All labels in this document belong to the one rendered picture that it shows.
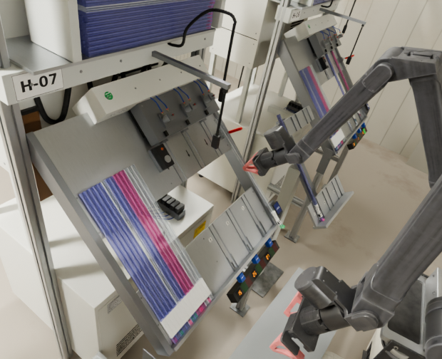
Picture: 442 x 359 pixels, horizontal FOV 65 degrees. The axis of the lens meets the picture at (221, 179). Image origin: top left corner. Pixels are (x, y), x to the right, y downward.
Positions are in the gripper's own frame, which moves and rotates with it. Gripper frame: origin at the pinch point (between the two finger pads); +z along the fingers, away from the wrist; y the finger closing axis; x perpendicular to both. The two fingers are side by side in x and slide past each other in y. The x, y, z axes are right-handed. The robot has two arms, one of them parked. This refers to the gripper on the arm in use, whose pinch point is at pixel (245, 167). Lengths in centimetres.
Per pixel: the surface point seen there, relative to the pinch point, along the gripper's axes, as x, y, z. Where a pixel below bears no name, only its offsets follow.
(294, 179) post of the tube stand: 27.1, -33.5, 6.2
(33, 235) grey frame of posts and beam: -24, 60, 36
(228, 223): 13.1, 15.0, 8.7
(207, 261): 15.1, 32.5, 9.0
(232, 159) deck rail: -1.5, -9.3, 11.3
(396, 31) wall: 28, -278, -11
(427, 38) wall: 45, -273, -32
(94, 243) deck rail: -15, 57, 11
